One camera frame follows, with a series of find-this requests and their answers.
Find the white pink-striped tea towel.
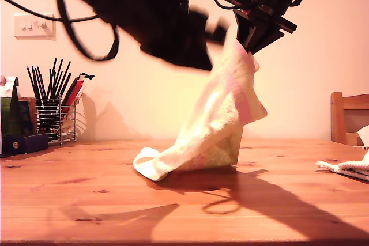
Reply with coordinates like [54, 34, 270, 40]
[132, 31, 268, 183]

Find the cream terry tea towel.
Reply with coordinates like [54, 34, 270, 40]
[314, 149, 369, 182]

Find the wooden chair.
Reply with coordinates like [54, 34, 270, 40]
[330, 92, 369, 146]

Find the black drinking straw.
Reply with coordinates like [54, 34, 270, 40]
[36, 67, 48, 101]
[31, 66, 44, 101]
[59, 73, 73, 100]
[46, 58, 57, 100]
[51, 59, 64, 100]
[56, 61, 72, 100]
[27, 66, 40, 101]

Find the dark box with round logo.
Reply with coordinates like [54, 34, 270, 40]
[0, 133, 50, 158]

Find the green white paper bag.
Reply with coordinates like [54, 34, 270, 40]
[0, 76, 33, 154]

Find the white light switch plate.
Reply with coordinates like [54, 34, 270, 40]
[13, 13, 56, 40]

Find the chrome wire utensil holder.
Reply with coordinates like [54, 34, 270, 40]
[34, 96, 78, 146]

